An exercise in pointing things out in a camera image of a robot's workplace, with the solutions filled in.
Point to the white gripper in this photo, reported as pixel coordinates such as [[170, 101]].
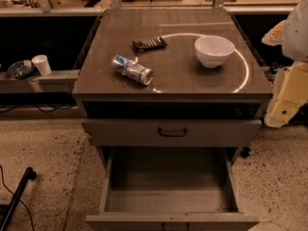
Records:
[[296, 36]]

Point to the crushed redbull can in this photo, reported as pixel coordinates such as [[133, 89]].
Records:
[[132, 70]]

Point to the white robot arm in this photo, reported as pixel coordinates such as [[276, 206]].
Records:
[[292, 35]]

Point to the grey drawer cabinet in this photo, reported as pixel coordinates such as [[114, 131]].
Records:
[[182, 87]]

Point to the open bottom drawer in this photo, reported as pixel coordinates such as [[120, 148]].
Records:
[[170, 189]]

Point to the white bowl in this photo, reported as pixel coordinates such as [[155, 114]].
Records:
[[213, 51]]

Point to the dark snack bar wrapper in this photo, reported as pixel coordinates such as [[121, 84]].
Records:
[[149, 44]]

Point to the white paper cup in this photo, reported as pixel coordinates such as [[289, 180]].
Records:
[[42, 64]]

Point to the dark round dish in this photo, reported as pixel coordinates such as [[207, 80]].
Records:
[[22, 69]]

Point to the black pole on floor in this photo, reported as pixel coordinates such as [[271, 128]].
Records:
[[7, 210]]

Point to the closed drawer with handle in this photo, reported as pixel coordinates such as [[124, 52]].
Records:
[[171, 132]]

